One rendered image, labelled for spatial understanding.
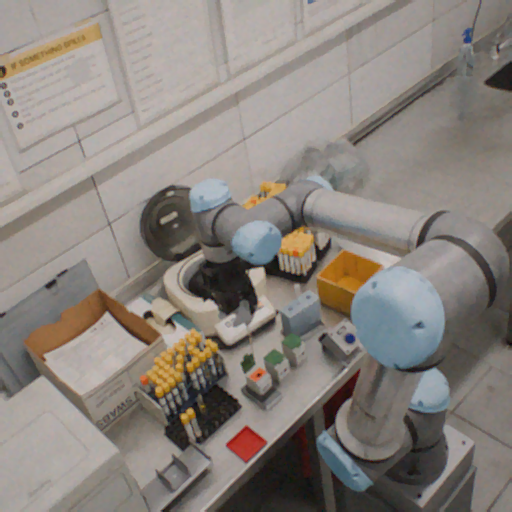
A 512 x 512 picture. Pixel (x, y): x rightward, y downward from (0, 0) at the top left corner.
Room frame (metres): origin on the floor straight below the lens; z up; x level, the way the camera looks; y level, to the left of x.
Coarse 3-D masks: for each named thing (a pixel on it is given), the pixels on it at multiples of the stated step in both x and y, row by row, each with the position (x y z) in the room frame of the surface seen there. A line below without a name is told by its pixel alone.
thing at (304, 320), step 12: (300, 300) 1.18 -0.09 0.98; (312, 300) 1.17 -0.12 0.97; (288, 312) 1.15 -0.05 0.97; (300, 312) 1.15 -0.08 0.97; (312, 312) 1.17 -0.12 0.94; (288, 324) 1.14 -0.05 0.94; (300, 324) 1.15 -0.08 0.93; (312, 324) 1.16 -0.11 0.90; (324, 324) 1.17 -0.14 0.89; (300, 336) 1.14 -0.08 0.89; (312, 336) 1.14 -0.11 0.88
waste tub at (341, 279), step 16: (336, 256) 1.33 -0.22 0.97; (352, 256) 1.33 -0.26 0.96; (320, 272) 1.27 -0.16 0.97; (336, 272) 1.32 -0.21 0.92; (352, 272) 1.33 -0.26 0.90; (368, 272) 1.29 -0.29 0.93; (320, 288) 1.25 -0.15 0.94; (336, 288) 1.21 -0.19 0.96; (352, 288) 1.29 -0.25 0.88; (336, 304) 1.22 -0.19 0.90
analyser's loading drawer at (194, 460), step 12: (192, 444) 0.85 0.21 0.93; (180, 456) 0.83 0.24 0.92; (192, 456) 0.83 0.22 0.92; (204, 456) 0.82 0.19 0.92; (168, 468) 0.80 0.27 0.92; (180, 468) 0.80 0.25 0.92; (192, 468) 0.80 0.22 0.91; (204, 468) 0.79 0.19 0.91; (156, 480) 0.78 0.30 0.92; (168, 480) 0.76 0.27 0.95; (180, 480) 0.77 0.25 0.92; (144, 492) 0.76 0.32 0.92; (156, 492) 0.75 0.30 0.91; (168, 492) 0.75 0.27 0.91; (156, 504) 0.73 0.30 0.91
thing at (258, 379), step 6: (258, 366) 1.01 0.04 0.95; (252, 372) 1.00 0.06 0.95; (258, 372) 0.99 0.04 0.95; (264, 372) 0.99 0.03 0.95; (246, 378) 0.99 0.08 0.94; (252, 378) 0.98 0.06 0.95; (258, 378) 0.98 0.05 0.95; (264, 378) 0.98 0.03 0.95; (270, 378) 0.98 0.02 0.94; (252, 384) 0.98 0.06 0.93; (258, 384) 0.96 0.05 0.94; (264, 384) 0.97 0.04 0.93; (270, 384) 0.98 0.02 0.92; (258, 390) 0.96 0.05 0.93; (264, 390) 0.97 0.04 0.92
